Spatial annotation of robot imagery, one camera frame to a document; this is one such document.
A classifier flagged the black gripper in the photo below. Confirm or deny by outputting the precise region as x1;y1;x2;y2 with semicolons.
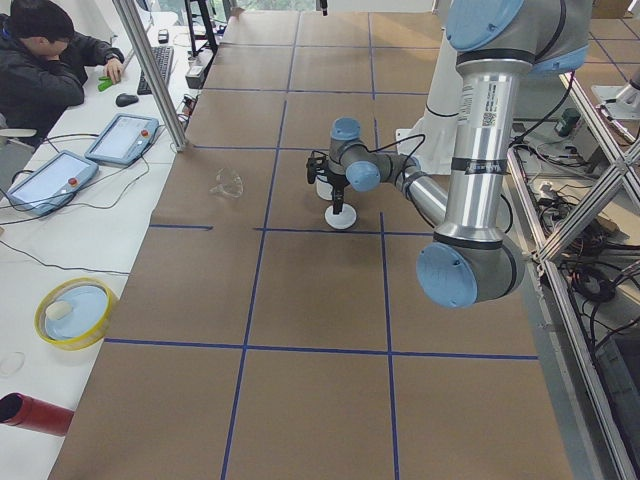
325;167;349;215

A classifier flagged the white ceramic lid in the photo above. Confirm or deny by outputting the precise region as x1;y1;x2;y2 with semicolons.
324;204;357;230

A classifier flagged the clear glass funnel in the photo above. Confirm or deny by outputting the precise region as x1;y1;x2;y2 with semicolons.
209;168;244;199

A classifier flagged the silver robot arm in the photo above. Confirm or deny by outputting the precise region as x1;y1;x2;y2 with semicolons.
307;1;592;308

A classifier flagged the person bare hand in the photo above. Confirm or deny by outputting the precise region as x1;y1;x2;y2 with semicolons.
104;57;124;84

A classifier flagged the white enamel mug blue rim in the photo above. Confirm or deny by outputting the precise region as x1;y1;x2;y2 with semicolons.
315;178;333;201

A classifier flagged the far teach pendant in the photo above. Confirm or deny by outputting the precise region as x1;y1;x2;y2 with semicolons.
85;113;159;167

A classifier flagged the teach pendant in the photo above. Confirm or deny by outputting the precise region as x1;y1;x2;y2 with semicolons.
7;150;98;216
85;113;159;167

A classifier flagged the black keyboard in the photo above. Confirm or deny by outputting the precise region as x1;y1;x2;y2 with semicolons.
135;45;176;96

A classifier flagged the black computer mouse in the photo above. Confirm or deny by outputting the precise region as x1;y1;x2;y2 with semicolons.
115;93;139;108

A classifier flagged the green plastic object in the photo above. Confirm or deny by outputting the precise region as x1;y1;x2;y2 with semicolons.
97;76;113;92

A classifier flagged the near teach pendant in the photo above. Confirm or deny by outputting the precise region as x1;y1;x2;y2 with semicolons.
7;150;98;216

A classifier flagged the seated person dark jacket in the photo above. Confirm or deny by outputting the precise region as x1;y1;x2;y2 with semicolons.
1;1;125;147

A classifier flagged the yellow tape roll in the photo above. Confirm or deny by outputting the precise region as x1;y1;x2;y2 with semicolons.
34;277;119;351

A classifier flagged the red cylinder bottle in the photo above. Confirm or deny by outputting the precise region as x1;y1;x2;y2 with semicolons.
1;392;74;437

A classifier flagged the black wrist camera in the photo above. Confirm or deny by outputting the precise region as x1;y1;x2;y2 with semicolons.
306;150;327;184

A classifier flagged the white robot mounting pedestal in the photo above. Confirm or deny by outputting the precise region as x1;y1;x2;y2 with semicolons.
396;1;462;175

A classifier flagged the aluminium frame post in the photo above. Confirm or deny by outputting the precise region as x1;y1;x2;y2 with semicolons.
113;0;187;152

